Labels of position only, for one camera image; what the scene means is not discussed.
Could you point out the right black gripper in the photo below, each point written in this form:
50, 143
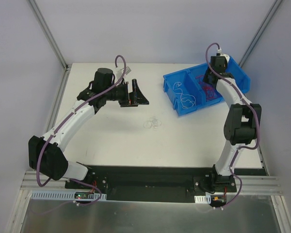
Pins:
209, 79

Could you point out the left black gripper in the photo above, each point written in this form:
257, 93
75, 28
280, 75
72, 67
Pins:
130, 96

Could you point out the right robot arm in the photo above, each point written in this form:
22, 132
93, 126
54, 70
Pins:
241, 125

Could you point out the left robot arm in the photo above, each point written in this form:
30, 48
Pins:
46, 153

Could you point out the blue divided plastic bin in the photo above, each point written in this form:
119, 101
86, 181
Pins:
187, 91

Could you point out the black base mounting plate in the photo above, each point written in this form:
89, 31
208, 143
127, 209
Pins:
156, 184

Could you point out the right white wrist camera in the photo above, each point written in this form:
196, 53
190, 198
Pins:
220, 53

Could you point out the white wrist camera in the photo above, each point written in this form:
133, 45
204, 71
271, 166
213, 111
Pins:
220, 53
120, 71

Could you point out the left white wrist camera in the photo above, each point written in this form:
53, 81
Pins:
120, 71

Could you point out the right aluminium frame post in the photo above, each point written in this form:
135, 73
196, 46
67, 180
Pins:
260, 31

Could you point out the aluminium frame post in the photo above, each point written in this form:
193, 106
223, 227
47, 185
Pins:
260, 31
47, 33

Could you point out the right white cable duct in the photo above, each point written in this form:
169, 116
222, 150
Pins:
206, 199

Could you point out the white cable duct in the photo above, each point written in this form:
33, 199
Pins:
206, 199
67, 195

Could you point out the left aluminium frame post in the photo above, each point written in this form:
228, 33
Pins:
47, 33

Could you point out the left white cable duct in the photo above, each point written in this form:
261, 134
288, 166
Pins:
67, 195

